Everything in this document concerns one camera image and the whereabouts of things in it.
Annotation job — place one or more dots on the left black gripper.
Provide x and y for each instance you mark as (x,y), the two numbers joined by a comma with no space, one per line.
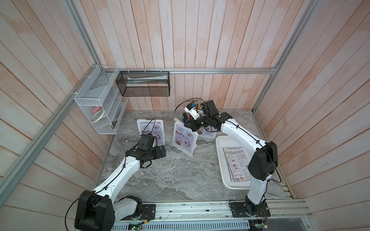
(158,154)

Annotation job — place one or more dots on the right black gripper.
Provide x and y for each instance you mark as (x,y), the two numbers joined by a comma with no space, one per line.
(192,126)

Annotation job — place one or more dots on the white menu holder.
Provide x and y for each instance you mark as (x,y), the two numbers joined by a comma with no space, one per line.
(207,132)
(155,127)
(184,139)

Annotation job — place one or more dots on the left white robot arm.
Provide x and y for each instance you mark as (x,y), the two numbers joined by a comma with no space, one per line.
(99,209)

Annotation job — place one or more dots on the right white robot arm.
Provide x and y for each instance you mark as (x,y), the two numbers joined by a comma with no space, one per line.
(264,159)

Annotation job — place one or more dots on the dim sum menu sheet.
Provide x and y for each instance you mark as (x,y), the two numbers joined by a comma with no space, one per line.
(237,163)

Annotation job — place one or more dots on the blue stapler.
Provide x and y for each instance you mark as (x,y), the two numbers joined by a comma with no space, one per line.
(185,117)

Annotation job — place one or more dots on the white plastic tray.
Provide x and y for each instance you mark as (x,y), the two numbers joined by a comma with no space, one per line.
(227,141)

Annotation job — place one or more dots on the white tape roll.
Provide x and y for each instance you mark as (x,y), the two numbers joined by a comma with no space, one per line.
(97,116)

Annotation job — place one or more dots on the pink eraser block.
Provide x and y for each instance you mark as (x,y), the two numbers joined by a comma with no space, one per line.
(96,109)

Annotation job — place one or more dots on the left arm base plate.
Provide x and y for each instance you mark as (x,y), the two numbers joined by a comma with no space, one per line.
(148,212)

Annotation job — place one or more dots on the black mesh wall basket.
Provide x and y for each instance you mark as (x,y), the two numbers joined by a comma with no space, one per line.
(144,83)

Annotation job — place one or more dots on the white wire wall shelf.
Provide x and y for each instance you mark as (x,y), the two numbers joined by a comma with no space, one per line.
(99,88)

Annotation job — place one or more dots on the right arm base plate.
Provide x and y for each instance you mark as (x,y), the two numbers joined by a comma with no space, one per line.
(242,209)

